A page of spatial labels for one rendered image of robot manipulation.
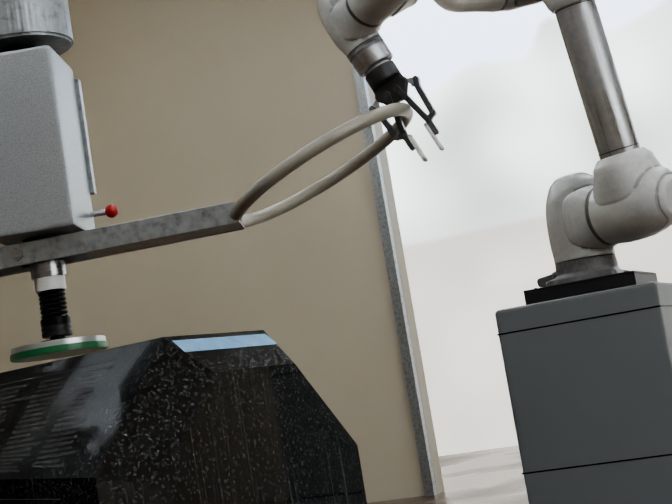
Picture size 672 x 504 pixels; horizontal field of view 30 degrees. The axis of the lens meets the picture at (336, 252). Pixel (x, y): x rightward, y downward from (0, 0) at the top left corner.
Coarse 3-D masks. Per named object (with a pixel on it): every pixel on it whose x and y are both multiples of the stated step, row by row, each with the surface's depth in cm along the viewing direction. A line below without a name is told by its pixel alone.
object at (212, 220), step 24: (168, 216) 282; (192, 216) 281; (216, 216) 281; (48, 240) 282; (72, 240) 282; (96, 240) 282; (120, 240) 281; (144, 240) 281; (168, 240) 288; (0, 264) 282; (24, 264) 282
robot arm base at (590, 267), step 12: (564, 264) 314; (576, 264) 312; (588, 264) 311; (600, 264) 311; (612, 264) 313; (552, 276) 320; (564, 276) 313; (576, 276) 311; (588, 276) 310; (600, 276) 309
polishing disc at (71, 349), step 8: (64, 344) 275; (72, 344) 276; (80, 344) 277; (88, 344) 278; (96, 344) 280; (104, 344) 283; (24, 352) 276; (32, 352) 275; (40, 352) 274; (48, 352) 274; (56, 352) 276; (64, 352) 280; (72, 352) 284; (80, 352) 288; (88, 352) 292; (16, 360) 280; (24, 360) 284; (32, 360) 288; (40, 360) 292
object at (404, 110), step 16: (368, 112) 269; (384, 112) 270; (400, 112) 276; (336, 128) 265; (352, 128) 265; (320, 144) 264; (384, 144) 303; (288, 160) 264; (304, 160) 264; (352, 160) 308; (368, 160) 307; (272, 176) 266; (336, 176) 309; (256, 192) 269; (304, 192) 308; (320, 192) 310; (240, 208) 275; (272, 208) 303; (288, 208) 306; (256, 224) 299
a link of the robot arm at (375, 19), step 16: (352, 0) 274; (368, 0) 270; (384, 0) 269; (400, 0) 270; (416, 0) 276; (448, 0) 293; (464, 0) 301; (480, 0) 306; (496, 0) 308; (368, 16) 274; (384, 16) 274
